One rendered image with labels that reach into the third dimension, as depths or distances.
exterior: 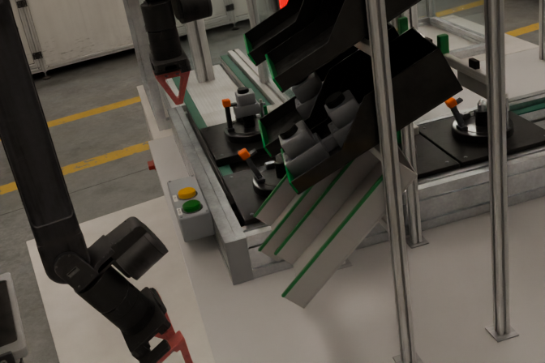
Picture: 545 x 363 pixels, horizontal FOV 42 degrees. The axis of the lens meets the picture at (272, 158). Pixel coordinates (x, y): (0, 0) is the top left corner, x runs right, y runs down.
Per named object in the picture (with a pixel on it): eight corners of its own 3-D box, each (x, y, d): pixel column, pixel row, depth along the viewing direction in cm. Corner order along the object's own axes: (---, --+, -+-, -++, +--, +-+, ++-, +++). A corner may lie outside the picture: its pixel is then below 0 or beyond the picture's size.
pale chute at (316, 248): (303, 309, 112) (281, 296, 110) (293, 264, 124) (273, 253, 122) (418, 175, 104) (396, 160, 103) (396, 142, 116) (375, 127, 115)
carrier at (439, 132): (462, 171, 154) (459, 117, 149) (414, 134, 175) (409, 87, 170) (560, 144, 158) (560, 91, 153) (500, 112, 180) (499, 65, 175)
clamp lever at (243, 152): (257, 181, 154) (238, 155, 151) (255, 177, 156) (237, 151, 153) (270, 172, 154) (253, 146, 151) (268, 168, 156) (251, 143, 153)
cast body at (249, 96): (236, 118, 183) (232, 93, 180) (233, 113, 187) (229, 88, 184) (268, 112, 184) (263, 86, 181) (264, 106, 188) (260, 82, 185)
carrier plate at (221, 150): (216, 167, 176) (215, 159, 175) (200, 134, 197) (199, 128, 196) (308, 144, 180) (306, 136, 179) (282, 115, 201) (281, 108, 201)
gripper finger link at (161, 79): (192, 92, 144) (182, 49, 140) (198, 103, 138) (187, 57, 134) (160, 100, 143) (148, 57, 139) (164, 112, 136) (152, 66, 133)
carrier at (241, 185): (246, 229, 145) (235, 175, 140) (223, 183, 167) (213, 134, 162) (355, 199, 149) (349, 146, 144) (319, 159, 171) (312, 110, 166)
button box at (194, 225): (184, 243, 154) (178, 218, 151) (171, 202, 173) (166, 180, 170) (216, 234, 155) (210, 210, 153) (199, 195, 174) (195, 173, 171)
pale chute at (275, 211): (278, 262, 125) (258, 250, 124) (272, 226, 137) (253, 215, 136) (378, 141, 117) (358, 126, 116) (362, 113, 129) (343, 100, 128)
